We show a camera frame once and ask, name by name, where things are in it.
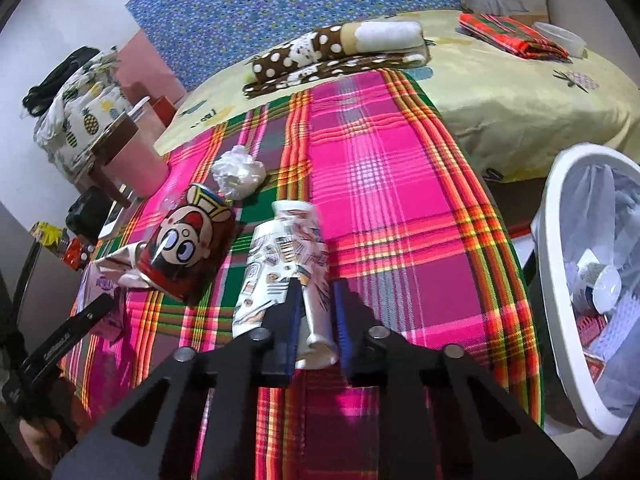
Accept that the red plaid folded cloth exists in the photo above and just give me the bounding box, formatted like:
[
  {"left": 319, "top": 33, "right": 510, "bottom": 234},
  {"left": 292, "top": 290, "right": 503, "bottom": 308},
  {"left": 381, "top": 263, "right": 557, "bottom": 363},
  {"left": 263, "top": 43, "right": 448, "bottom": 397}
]
[{"left": 459, "top": 13, "right": 570, "bottom": 61}]

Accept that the white tissue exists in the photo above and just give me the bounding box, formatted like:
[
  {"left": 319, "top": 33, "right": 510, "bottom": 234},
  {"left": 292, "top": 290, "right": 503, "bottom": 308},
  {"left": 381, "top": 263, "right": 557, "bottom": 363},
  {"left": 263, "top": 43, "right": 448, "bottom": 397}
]
[{"left": 210, "top": 145, "right": 267, "bottom": 202}]

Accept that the white foam net sleeve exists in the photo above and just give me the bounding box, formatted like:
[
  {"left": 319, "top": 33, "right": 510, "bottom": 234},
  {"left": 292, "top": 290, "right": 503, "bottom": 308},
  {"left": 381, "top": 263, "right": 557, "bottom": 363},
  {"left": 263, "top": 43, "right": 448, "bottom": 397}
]
[{"left": 587, "top": 292, "right": 640, "bottom": 361}]

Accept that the silver wrapper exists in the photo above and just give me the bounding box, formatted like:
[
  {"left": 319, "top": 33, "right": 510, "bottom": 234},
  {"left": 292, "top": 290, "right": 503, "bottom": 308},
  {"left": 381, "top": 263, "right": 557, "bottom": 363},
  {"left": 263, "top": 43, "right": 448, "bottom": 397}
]
[{"left": 92, "top": 242, "right": 151, "bottom": 289}]

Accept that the brown polka dot blanket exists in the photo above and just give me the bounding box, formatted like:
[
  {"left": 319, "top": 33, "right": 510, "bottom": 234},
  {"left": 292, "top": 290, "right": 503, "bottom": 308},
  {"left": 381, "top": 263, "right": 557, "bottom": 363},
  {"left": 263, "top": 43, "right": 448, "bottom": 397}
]
[{"left": 243, "top": 21, "right": 431, "bottom": 99}]

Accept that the white bin liner bag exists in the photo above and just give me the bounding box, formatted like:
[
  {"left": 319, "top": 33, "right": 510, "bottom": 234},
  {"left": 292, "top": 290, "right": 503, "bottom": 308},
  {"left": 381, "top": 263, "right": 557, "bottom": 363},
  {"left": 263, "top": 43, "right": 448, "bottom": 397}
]
[{"left": 560, "top": 164, "right": 639, "bottom": 417}]

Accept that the pink cup brown lid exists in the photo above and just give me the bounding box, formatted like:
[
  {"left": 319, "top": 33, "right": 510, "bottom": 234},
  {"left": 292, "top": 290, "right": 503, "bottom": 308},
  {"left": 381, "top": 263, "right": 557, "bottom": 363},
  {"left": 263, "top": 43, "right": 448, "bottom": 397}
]
[{"left": 88, "top": 113, "right": 169, "bottom": 208}]

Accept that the yellow pineapple bedsheet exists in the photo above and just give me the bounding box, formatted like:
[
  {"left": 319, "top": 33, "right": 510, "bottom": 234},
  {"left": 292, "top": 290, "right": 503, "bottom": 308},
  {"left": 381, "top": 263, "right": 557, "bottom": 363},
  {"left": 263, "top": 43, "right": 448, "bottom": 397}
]
[{"left": 155, "top": 11, "right": 639, "bottom": 198}]

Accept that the white round trash bin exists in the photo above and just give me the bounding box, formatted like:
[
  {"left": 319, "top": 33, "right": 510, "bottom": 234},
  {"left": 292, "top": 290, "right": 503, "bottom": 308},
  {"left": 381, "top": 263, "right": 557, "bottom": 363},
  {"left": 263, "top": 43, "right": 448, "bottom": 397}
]
[{"left": 528, "top": 143, "right": 639, "bottom": 437}]

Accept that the red cartoon face can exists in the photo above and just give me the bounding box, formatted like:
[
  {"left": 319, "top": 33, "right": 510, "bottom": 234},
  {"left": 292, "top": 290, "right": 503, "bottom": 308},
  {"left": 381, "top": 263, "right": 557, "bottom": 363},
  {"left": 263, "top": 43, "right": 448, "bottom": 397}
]
[{"left": 137, "top": 183, "right": 236, "bottom": 306}]

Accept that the pineapple print fabric bundle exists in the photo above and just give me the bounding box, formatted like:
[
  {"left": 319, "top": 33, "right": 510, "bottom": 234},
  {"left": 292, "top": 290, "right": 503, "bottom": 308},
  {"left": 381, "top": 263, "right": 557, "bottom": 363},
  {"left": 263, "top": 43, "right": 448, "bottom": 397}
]
[{"left": 34, "top": 49, "right": 132, "bottom": 182}]

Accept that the black garment on bundle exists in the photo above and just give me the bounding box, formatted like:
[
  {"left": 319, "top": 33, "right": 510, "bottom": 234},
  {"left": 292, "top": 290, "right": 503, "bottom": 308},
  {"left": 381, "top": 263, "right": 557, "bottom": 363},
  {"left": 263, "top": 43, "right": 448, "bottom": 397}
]
[{"left": 22, "top": 47, "right": 99, "bottom": 117}]

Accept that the toy truck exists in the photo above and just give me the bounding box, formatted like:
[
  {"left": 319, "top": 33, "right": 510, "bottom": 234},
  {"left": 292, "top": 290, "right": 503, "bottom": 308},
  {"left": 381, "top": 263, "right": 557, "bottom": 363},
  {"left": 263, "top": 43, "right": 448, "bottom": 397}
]
[{"left": 63, "top": 237, "right": 96, "bottom": 271}]

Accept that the person left hand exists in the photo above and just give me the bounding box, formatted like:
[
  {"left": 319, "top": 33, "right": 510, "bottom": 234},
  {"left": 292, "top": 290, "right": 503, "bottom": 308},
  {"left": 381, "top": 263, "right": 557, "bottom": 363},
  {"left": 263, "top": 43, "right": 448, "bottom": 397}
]
[{"left": 18, "top": 394, "right": 92, "bottom": 471}]

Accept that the white plastic bowl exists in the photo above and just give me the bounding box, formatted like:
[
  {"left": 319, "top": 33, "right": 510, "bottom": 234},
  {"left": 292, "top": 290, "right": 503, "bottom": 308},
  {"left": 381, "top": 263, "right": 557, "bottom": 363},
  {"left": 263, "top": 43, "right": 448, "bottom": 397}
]
[{"left": 533, "top": 22, "right": 587, "bottom": 58}]

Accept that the pink plaid cloth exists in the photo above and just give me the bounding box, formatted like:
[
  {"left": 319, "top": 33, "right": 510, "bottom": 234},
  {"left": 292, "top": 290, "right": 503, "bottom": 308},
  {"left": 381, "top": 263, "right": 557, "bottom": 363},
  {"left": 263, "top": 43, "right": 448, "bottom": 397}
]
[{"left": 63, "top": 70, "right": 542, "bottom": 479}]

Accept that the small white carton box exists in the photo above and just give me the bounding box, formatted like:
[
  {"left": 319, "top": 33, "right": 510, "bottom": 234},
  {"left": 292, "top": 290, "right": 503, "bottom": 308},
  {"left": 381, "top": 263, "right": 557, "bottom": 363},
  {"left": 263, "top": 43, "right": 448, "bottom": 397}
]
[{"left": 75, "top": 263, "right": 125, "bottom": 344}]

